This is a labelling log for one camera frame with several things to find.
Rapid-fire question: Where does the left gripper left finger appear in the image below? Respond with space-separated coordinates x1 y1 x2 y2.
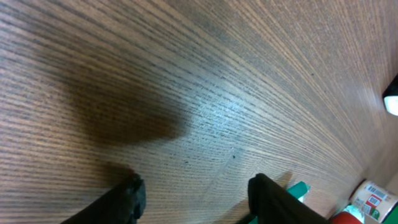
62 174 146 224

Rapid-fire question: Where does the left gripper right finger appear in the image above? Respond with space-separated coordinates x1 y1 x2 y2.
239 174 328 224

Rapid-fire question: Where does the green 3M gloves packet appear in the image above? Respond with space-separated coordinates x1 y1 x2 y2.
248 181 311 224

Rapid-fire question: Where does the green lid jar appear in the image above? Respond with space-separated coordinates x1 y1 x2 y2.
349 179 397 224

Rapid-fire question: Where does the red chili sauce bottle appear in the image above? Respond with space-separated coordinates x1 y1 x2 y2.
329 211 364 224

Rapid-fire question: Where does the mint green wipes packet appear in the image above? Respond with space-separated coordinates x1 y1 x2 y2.
343 204 365 224

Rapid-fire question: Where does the white barcode scanner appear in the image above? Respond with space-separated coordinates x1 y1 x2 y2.
382 75 398 116

